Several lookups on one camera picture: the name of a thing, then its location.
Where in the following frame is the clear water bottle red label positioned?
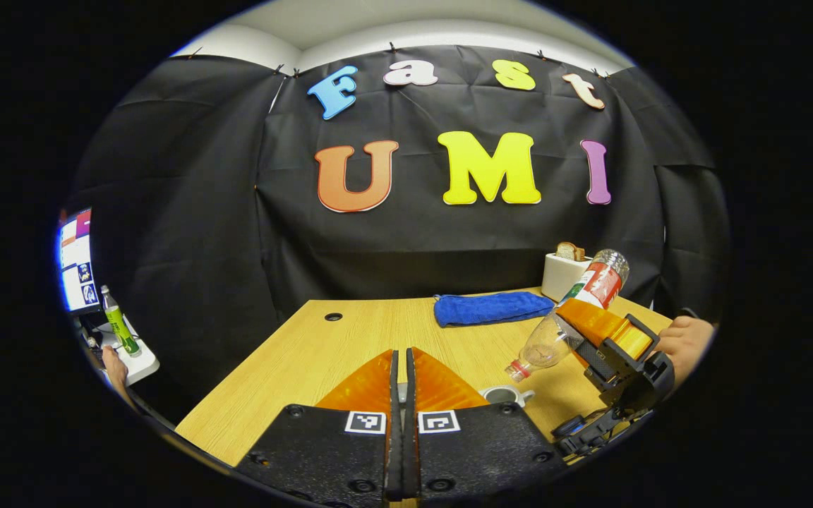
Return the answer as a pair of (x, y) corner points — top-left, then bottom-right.
(505, 248), (630, 384)

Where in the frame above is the black backdrop cloth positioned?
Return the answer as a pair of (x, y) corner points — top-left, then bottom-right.
(68, 44), (732, 385)

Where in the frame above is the white toaster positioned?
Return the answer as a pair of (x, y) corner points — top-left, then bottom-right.
(541, 253), (594, 303)

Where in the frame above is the white side table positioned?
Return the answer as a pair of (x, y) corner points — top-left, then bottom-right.
(82, 314), (161, 387)

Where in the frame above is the green drink bottle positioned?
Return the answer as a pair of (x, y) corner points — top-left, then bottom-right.
(100, 285), (143, 358)

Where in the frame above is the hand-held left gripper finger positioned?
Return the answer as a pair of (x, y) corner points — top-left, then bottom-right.
(236, 349), (400, 508)
(404, 347), (568, 508)

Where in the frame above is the computer monitor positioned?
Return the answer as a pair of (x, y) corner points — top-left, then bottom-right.
(59, 207), (102, 313)

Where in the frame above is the blue towel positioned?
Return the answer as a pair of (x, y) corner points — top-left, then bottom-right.
(433, 291), (555, 328)

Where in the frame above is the white teacup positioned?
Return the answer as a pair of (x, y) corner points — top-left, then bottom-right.
(481, 385), (536, 409)

